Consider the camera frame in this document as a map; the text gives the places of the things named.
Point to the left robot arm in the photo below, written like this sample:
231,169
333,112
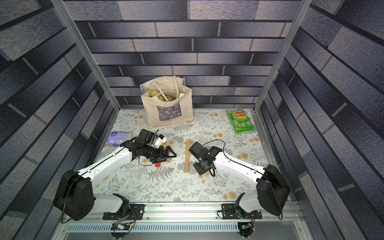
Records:
75,195

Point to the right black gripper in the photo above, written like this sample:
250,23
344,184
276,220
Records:
202,167

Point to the green chips bag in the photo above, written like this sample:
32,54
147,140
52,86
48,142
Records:
240,121

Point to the left circuit board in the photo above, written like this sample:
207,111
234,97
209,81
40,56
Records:
120,227

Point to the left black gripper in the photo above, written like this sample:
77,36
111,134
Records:
162,156

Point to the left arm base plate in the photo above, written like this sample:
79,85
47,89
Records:
132,211

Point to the wooden block bottom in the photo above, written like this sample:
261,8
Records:
187,157

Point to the beige canvas tote bag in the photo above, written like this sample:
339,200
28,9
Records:
167,101

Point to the right circuit board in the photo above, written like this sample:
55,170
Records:
245,227

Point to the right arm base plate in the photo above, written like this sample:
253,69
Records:
229,212

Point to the purple tissue pack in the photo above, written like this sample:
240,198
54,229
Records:
116,138

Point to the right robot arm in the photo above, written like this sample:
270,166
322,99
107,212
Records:
270,192

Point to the aluminium front rail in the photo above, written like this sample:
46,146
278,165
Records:
208,212

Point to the circuit board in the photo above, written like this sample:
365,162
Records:
245,227
120,227

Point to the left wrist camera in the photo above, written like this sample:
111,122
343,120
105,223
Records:
160,140

